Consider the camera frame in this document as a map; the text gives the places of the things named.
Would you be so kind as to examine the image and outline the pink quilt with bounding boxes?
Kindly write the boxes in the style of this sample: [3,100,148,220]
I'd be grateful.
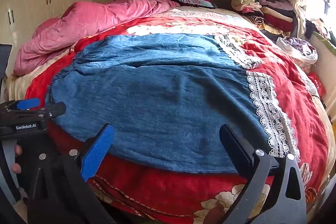
[13,0,181,76]

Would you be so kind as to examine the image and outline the blue pants with lace trim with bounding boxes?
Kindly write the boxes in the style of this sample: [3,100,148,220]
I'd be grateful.
[46,33,301,174]

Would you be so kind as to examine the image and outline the red packet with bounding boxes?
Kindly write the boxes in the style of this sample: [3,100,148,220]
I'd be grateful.
[307,72,327,97]

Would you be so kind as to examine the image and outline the person's left hand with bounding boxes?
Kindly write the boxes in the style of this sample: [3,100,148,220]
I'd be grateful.
[10,144,23,174]

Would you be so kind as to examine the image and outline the pile of folded clothes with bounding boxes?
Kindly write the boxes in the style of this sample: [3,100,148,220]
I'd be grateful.
[231,0,298,35]

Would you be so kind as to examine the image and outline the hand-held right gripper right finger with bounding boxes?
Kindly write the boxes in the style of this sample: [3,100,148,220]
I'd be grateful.
[218,124,307,224]

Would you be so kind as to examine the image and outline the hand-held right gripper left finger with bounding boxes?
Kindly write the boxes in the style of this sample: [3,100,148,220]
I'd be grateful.
[28,123,116,224]

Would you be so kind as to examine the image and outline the white laundry basket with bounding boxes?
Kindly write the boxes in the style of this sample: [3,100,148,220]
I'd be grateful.
[276,36,319,65]

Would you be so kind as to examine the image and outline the red floral bedsheet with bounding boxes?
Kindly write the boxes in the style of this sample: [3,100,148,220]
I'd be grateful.
[5,7,332,222]

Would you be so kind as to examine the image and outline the black panel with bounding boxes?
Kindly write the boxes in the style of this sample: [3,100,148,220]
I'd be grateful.
[0,44,13,79]

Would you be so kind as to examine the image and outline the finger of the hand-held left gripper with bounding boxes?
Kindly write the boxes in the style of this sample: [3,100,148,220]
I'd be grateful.
[15,98,41,110]
[39,102,67,119]

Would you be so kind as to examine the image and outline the colourful clothes on windowsill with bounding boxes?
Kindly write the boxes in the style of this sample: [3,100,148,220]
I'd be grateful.
[304,18,336,42]

